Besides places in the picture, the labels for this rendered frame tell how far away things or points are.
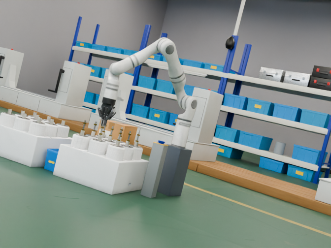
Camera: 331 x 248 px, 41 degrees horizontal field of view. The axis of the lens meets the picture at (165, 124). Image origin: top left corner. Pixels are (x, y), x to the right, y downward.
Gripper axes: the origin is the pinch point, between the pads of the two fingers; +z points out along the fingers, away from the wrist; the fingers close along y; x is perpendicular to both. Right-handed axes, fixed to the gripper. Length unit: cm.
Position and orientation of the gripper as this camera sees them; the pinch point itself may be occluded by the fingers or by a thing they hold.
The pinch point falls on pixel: (103, 122)
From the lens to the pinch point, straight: 253.0
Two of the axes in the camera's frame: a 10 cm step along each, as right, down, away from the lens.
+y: 7.7, 2.1, -6.0
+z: -2.4, 9.7, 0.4
